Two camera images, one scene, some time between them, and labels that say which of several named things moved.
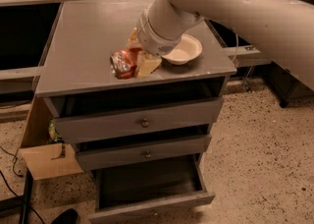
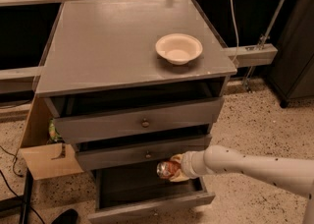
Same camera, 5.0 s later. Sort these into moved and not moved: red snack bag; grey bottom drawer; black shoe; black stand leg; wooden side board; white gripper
Moved: red snack bag; white gripper
Not moved: black stand leg; wooden side board; black shoe; grey bottom drawer
